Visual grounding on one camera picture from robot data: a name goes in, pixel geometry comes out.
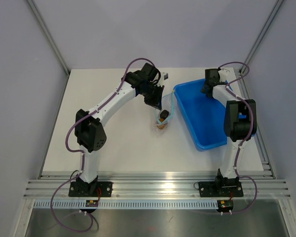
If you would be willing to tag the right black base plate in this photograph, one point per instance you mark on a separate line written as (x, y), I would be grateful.
(209, 189)

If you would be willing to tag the left small circuit board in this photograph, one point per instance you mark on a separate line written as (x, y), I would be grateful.
(92, 203)

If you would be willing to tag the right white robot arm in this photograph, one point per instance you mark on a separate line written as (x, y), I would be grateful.
(239, 126)

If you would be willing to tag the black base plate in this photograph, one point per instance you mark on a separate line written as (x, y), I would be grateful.
(209, 189)
(97, 189)

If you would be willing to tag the dark blue plum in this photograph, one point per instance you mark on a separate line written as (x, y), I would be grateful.
(164, 114)

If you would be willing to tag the clear zip top bag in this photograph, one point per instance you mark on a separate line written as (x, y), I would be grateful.
(168, 103)

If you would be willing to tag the right small circuit board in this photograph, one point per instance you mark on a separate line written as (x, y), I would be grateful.
(225, 204)

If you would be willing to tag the small circuit board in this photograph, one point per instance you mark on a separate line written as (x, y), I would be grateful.
(92, 203)
(225, 204)

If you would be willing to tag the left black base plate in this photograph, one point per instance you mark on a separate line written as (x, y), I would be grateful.
(97, 189)

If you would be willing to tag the right aluminium frame post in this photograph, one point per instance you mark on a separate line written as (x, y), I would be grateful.
(264, 30)

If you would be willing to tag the aluminium frame post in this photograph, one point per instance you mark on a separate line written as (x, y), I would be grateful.
(264, 30)
(33, 8)

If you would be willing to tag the blue plastic bin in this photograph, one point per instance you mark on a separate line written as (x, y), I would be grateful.
(203, 116)

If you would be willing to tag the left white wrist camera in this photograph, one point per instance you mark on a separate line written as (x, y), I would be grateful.
(164, 76)

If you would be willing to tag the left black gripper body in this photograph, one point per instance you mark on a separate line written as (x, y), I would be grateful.
(152, 92)

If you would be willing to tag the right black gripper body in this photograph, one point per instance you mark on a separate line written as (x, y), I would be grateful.
(203, 89)

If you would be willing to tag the orange fruit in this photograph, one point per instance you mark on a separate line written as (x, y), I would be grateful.
(161, 123)

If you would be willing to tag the left aluminium frame post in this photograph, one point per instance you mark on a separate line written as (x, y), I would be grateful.
(33, 8)

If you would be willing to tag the aluminium mounting rail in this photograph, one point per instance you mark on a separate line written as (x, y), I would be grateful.
(160, 185)

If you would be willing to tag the white slotted cable duct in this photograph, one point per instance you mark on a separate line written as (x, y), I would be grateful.
(128, 204)

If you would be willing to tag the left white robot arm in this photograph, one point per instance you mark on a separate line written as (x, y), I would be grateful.
(90, 132)

